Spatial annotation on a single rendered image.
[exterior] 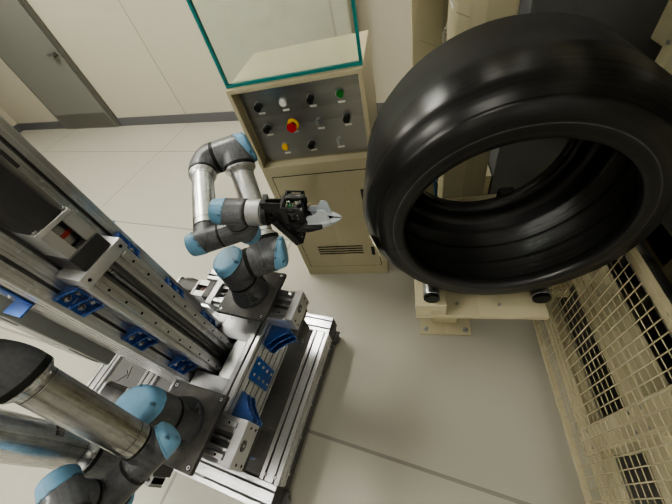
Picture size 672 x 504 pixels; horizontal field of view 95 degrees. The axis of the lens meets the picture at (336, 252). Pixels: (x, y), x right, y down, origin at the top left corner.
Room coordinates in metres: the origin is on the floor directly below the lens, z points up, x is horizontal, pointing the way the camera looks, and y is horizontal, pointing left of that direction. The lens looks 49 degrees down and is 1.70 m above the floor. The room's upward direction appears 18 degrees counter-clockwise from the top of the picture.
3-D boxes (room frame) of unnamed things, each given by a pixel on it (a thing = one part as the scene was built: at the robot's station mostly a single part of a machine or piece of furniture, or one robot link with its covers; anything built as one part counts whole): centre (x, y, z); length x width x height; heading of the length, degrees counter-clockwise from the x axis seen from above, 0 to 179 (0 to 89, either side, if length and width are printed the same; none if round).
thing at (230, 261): (0.80, 0.37, 0.88); 0.13 x 0.12 x 0.14; 91
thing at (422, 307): (0.59, -0.28, 0.84); 0.36 x 0.09 x 0.06; 159
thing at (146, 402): (0.37, 0.64, 0.88); 0.13 x 0.12 x 0.14; 123
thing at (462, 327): (0.78, -0.48, 0.01); 0.27 x 0.27 x 0.02; 69
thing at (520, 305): (0.54, -0.41, 0.80); 0.37 x 0.36 x 0.02; 69
